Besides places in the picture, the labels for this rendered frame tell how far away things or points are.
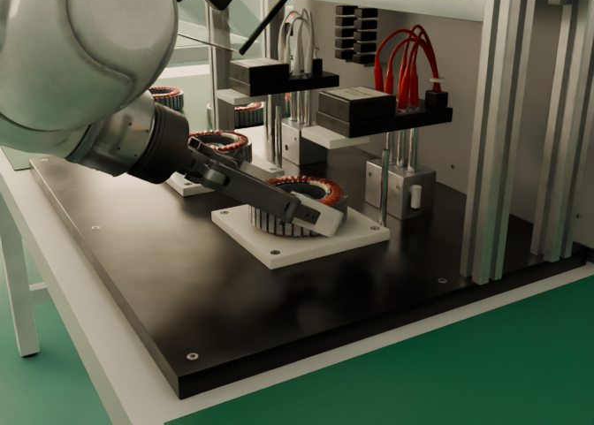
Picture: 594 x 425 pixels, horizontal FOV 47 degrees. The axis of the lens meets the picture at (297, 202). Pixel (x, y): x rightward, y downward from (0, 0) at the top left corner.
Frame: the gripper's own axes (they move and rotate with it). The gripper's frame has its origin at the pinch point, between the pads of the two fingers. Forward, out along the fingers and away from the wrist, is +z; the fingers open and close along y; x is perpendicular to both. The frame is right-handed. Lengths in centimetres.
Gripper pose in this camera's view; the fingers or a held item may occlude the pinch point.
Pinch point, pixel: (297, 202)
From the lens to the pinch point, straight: 76.6
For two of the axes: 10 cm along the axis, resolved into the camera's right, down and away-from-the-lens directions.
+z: 7.6, 3.1, 5.7
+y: 4.8, 3.1, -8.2
